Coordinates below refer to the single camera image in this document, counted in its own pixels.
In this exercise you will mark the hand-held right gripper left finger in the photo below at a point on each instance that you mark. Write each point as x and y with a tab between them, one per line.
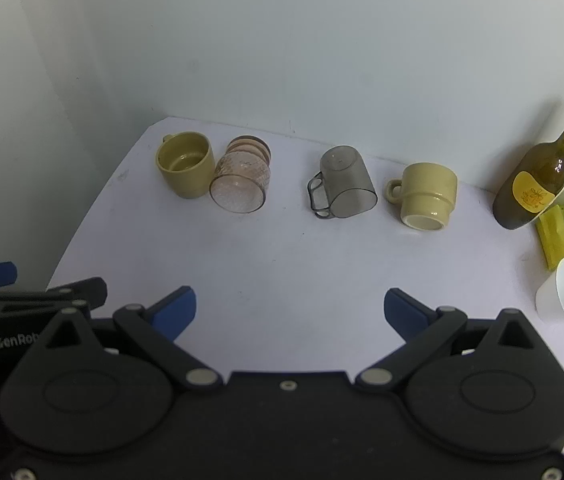
176	311

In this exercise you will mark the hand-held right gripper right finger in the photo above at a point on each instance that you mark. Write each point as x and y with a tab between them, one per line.
402	312

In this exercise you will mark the grey transparent plastic cup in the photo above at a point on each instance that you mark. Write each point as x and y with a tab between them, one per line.
344	180

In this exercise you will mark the pink textured glass cup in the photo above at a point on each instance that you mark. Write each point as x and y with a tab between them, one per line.
242	180

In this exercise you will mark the pale yellow ceramic mug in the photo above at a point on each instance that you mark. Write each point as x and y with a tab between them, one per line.
426	192

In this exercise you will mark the olive green mug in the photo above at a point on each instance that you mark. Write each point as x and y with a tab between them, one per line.
189	172

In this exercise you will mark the dark glass bottle yellow label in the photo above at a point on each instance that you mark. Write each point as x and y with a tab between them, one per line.
526	180

